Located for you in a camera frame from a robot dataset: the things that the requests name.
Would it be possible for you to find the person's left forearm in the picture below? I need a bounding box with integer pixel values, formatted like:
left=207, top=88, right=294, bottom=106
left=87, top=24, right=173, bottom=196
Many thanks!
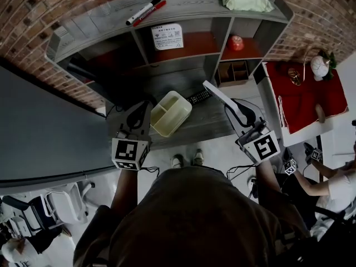
left=111, top=168, right=140, bottom=208

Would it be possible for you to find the beige wooden figure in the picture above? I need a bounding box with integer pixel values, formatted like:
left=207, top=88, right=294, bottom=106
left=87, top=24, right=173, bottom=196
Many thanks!
left=315, top=104, right=327, bottom=123

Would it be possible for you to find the white globe lamp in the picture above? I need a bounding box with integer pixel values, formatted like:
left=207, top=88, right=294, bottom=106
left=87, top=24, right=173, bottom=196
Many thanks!
left=303, top=47, right=332, bottom=82

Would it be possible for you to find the black marker pen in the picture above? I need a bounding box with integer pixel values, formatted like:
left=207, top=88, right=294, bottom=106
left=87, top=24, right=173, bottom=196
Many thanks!
left=125, top=0, right=161, bottom=26

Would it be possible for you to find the gold dish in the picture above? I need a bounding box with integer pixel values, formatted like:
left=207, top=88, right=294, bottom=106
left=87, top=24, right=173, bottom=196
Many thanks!
left=288, top=67, right=303, bottom=86

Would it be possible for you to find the person's left shoe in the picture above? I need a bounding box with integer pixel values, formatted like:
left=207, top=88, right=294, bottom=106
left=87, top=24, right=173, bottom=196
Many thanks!
left=171, top=154, right=185, bottom=169

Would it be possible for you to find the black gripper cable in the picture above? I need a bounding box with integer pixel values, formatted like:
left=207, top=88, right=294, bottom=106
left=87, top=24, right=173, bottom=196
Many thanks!
left=140, top=165, right=160, bottom=177
left=226, top=164, right=255, bottom=180

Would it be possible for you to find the grey wooden desk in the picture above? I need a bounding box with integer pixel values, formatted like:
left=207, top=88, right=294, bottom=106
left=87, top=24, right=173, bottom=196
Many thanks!
left=105, top=68, right=264, bottom=150

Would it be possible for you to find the black desk lamp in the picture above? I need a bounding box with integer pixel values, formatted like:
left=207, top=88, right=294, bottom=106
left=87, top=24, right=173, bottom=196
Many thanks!
left=66, top=57, right=156, bottom=111

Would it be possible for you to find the green potted plant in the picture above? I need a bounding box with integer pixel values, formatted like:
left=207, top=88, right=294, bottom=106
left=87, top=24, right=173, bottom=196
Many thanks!
left=319, top=50, right=338, bottom=80

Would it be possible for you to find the red apple ornament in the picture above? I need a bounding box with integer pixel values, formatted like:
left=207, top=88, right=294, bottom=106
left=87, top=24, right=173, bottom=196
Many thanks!
left=226, top=34, right=244, bottom=51

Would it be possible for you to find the white office chair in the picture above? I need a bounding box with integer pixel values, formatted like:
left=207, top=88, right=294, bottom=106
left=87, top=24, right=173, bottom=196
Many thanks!
left=40, top=181, right=95, bottom=225

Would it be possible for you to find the person's torso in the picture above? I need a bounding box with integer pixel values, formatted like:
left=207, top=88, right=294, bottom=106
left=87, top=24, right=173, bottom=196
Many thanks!
left=73, top=165, right=309, bottom=267

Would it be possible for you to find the cream desk organizer box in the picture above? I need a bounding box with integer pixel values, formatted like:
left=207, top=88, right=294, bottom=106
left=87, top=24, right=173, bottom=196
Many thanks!
left=150, top=90, right=193, bottom=138

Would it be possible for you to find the grey refrigerator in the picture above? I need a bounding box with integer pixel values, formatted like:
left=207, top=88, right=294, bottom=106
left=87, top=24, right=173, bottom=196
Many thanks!
left=0, top=58, right=117, bottom=189

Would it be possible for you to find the person's shoe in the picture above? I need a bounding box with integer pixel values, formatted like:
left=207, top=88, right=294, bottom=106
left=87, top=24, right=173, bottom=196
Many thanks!
left=171, top=154, right=185, bottom=169
left=192, top=148, right=205, bottom=166

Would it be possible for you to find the clear acrylic holder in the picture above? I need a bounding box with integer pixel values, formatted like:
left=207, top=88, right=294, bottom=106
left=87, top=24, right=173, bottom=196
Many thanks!
left=88, top=3, right=112, bottom=19

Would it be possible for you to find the black chair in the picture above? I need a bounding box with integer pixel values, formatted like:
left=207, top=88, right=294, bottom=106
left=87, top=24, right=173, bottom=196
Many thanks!
left=1, top=195, right=61, bottom=238

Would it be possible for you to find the person's right shoe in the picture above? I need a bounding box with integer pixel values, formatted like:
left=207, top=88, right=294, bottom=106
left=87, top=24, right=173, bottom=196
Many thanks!
left=192, top=148, right=205, bottom=166

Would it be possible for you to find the wooden desk organizer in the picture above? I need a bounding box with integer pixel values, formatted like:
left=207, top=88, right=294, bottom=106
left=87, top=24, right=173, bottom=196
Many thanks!
left=215, top=60, right=250, bottom=88

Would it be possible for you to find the person's right forearm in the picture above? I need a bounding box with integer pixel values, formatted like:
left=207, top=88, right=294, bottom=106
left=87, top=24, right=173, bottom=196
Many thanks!
left=254, top=161, right=281, bottom=194

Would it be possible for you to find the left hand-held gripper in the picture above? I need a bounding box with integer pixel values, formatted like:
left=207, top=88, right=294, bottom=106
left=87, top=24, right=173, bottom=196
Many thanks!
left=111, top=101, right=152, bottom=171

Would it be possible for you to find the white notice card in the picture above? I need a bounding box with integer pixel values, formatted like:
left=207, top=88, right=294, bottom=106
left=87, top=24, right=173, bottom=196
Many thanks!
left=151, top=23, right=185, bottom=51

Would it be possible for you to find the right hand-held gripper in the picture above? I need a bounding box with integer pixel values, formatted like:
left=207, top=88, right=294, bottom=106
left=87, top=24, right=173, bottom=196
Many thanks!
left=224, top=98, right=281, bottom=166

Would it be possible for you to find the grey wooden shelf unit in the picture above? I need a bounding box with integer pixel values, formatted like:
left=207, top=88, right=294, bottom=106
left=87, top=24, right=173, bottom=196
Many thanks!
left=46, top=0, right=295, bottom=88

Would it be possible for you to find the black remote control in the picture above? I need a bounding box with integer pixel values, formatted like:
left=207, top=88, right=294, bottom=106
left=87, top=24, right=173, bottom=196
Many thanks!
left=185, top=89, right=211, bottom=105

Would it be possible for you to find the red marker pen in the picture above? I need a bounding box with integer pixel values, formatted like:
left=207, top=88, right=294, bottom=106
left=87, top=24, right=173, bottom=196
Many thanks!
left=132, top=0, right=167, bottom=27

